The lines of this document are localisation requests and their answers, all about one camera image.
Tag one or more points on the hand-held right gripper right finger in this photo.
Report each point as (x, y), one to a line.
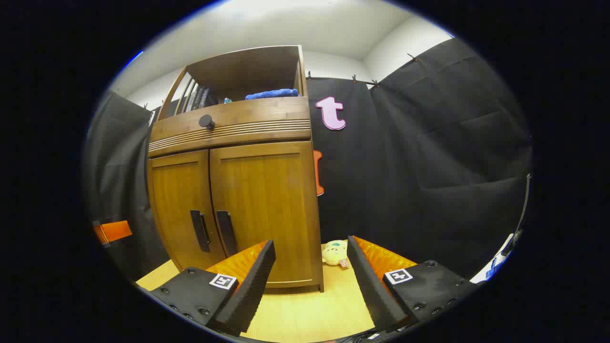
(369, 286)

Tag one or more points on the row of dark books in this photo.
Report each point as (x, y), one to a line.
(198, 97)

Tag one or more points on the yellow plush toy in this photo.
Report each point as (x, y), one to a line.
(333, 252)

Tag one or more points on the black backdrop cloth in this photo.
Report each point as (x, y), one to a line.
(405, 166)

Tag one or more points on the blue folded towel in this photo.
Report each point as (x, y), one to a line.
(271, 94)

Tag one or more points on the white side table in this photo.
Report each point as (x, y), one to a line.
(493, 271)

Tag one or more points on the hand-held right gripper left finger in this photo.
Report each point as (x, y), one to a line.
(257, 281)

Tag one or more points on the black round drawer knob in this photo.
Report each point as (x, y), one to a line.
(207, 121)

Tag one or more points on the wooden shoe cabinet door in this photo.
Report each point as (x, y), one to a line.
(176, 205)
(267, 200)

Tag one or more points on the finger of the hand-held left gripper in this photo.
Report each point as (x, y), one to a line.
(116, 231)

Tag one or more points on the wooden double-door shoe cabinet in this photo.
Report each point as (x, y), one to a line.
(257, 114)

